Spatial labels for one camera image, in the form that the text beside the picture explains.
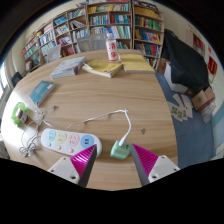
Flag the closed yellow book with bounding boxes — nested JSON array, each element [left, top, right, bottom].
[[119, 53, 156, 74]]

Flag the cardboard box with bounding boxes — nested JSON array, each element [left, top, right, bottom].
[[191, 86, 217, 113]]

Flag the teal book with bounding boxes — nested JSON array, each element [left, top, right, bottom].
[[28, 80, 57, 108]]

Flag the grey book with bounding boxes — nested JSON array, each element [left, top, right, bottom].
[[49, 55, 87, 80]]

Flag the white power strip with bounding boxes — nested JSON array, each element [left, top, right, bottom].
[[40, 128, 103, 158]]

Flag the red wall hanging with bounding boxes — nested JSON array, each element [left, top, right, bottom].
[[207, 55, 218, 77]]

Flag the green plastic bag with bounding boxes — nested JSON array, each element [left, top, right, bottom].
[[10, 101, 28, 126]]

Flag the window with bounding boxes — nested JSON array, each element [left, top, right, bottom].
[[0, 61, 9, 101]]

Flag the wooden bookshelf unit with books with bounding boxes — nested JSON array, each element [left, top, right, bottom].
[[21, 0, 166, 73]]

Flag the dark blue chair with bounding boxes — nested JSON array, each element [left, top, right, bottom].
[[10, 71, 24, 88]]

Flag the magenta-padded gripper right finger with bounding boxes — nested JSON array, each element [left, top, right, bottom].
[[130, 143, 181, 187]]

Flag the mint green charger block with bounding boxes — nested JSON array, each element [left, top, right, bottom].
[[109, 139, 132, 161]]

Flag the small wooden wall shelf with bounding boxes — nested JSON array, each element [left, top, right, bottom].
[[189, 31, 206, 58]]

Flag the light grey chair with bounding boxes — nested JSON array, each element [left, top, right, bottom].
[[43, 44, 63, 64]]

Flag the black cloth cover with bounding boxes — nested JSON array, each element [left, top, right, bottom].
[[160, 28, 210, 96]]

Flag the small jar red label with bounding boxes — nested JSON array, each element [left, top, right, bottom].
[[16, 108, 29, 125]]

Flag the open yellow book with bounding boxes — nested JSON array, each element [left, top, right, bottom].
[[81, 58, 124, 79]]

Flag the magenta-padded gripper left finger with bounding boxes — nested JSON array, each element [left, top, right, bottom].
[[47, 144, 99, 188]]

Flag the white charger cable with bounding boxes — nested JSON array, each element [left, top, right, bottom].
[[66, 108, 133, 148]]

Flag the clear bottle red label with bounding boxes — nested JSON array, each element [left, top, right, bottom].
[[105, 32, 120, 63]]

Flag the white box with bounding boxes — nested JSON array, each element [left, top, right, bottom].
[[163, 61, 189, 94]]

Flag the grey mesh chair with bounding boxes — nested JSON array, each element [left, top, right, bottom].
[[75, 32, 108, 53]]

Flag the papers on floor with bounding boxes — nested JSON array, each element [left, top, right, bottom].
[[166, 93, 194, 123]]

